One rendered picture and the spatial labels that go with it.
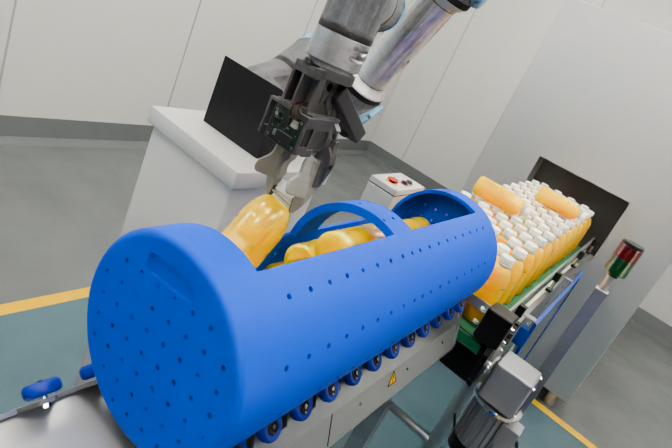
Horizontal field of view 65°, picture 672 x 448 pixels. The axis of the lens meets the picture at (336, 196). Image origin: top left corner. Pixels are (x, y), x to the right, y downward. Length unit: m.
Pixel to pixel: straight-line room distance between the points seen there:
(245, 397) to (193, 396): 0.07
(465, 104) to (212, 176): 4.98
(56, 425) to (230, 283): 0.33
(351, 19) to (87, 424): 0.62
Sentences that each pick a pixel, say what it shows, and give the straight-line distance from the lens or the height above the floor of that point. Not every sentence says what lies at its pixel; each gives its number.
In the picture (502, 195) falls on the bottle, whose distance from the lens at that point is 1.91.
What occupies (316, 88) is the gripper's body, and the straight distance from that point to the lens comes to 0.68.
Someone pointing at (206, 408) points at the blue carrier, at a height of 1.09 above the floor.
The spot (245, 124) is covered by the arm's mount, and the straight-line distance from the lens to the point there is 1.21.
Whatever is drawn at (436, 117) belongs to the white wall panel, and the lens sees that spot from 6.08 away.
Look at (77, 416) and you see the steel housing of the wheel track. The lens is 0.82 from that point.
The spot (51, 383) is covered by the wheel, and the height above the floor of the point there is 0.98.
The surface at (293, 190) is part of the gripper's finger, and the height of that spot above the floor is 1.28.
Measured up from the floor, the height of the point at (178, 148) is 1.10.
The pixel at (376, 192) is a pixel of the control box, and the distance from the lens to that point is 1.62.
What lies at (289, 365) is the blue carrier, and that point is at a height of 1.15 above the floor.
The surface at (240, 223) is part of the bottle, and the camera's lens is 0.75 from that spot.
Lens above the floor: 1.54
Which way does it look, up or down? 19 degrees down
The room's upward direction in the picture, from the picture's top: 25 degrees clockwise
